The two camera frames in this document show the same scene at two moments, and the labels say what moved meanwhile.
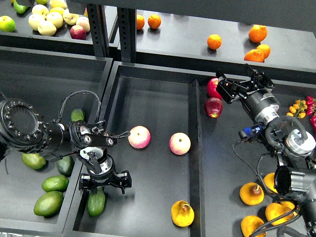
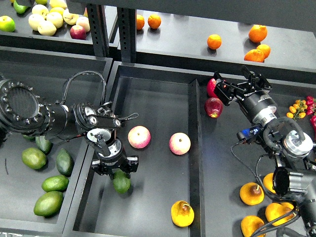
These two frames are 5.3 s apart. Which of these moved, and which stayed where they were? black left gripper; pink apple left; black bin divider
Moved: black left gripper
Stayed: pink apple left; black bin divider
